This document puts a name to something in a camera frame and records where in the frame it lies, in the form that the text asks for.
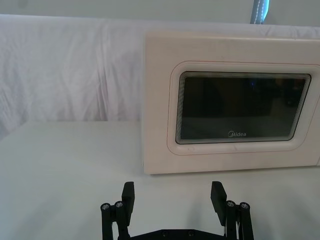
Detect cream microwave oven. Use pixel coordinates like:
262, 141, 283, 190
141, 31, 320, 177

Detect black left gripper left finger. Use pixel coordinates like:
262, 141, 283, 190
100, 182, 136, 240

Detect white curtain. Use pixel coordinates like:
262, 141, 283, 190
0, 0, 320, 141

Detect grey striped post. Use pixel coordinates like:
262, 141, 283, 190
250, 0, 270, 26

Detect white table cloth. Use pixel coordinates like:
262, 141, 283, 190
0, 120, 320, 240

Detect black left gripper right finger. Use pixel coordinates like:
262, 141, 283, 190
210, 181, 255, 240

